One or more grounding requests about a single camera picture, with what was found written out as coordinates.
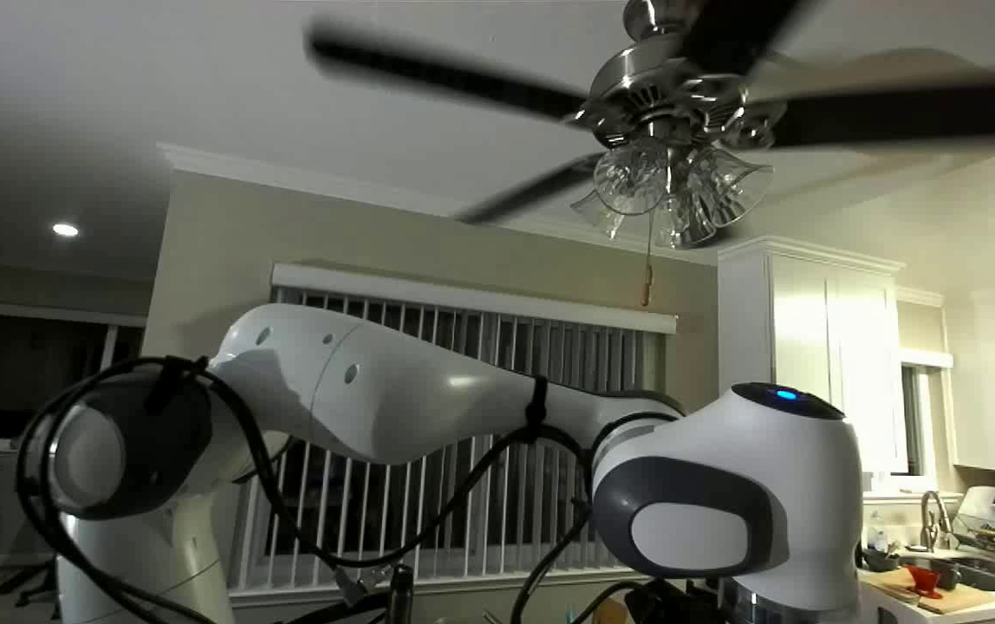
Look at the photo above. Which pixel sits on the white blinds valance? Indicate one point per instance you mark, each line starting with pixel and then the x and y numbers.
pixel 463 296

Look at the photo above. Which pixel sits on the round recessed ceiling light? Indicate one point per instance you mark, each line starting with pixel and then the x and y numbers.
pixel 64 231

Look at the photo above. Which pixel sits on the small red kitchen item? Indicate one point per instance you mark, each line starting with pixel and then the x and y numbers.
pixel 928 578

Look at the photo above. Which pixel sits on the chrome kitchen faucet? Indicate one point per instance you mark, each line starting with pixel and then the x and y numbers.
pixel 935 518

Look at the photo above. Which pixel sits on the dark-bladed silver ceiling fan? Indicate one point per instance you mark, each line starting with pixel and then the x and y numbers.
pixel 645 104

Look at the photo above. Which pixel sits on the wooden cutting board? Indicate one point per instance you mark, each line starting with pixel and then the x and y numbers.
pixel 957 596

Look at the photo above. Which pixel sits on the clear glass lamp shade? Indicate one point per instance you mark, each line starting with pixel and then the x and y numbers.
pixel 706 209
pixel 632 174
pixel 741 167
pixel 601 215

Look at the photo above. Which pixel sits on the white vertical blinds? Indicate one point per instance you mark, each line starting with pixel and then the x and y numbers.
pixel 482 509

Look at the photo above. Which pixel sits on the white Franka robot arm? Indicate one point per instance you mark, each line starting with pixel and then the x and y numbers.
pixel 402 392

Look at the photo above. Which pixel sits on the tall white cabinet with crown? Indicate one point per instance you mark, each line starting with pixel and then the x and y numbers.
pixel 829 349

